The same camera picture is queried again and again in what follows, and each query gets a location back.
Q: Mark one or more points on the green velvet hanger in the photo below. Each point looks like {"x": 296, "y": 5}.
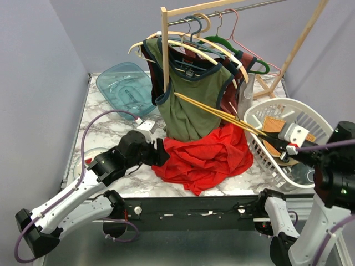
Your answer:
{"x": 238, "y": 54}

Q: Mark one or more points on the yellow hanger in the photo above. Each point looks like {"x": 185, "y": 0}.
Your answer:
{"x": 223, "y": 115}

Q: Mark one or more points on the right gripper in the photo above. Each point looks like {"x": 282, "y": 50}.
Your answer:
{"x": 273, "y": 137}

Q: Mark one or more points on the blue plastic hanger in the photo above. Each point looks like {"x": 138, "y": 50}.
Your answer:
{"x": 194, "y": 41}

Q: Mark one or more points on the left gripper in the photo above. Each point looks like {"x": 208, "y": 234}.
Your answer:
{"x": 161, "y": 157}

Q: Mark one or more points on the green tank top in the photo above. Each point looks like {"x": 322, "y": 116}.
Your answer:
{"x": 184, "y": 121}

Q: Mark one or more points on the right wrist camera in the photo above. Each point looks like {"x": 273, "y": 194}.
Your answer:
{"x": 294, "y": 135}

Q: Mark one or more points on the red tank top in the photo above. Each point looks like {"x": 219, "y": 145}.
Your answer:
{"x": 203, "y": 164}

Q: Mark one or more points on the wooden clothes rack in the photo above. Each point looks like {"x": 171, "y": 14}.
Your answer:
{"x": 267, "y": 90}

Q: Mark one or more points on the dark maroon tank top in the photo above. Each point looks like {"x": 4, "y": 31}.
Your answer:
{"x": 156, "y": 76}

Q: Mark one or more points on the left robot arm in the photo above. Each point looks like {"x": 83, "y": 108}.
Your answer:
{"x": 86, "y": 199}

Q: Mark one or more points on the white laundry basket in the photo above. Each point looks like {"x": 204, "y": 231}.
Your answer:
{"x": 286, "y": 178}

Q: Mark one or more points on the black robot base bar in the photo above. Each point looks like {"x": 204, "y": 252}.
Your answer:
{"x": 195, "y": 213}

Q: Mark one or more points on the pink wire hanger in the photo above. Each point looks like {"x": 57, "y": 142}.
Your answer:
{"x": 231, "y": 37}

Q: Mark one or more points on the white translucent garment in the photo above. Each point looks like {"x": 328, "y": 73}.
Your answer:
{"x": 245, "y": 97}

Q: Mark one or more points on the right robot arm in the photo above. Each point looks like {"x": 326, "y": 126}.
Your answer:
{"x": 333, "y": 201}

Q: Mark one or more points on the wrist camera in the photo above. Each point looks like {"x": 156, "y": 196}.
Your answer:
{"x": 294, "y": 135}
{"x": 147, "y": 128}

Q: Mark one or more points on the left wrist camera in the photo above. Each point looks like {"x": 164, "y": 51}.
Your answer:
{"x": 147, "y": 128}

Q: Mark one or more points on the cream wooden hanger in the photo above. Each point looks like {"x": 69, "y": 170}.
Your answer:
{"x": 235, "y": 60}

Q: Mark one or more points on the blue plastic tub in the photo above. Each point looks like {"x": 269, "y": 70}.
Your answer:
{"x": 127, "y": 87}

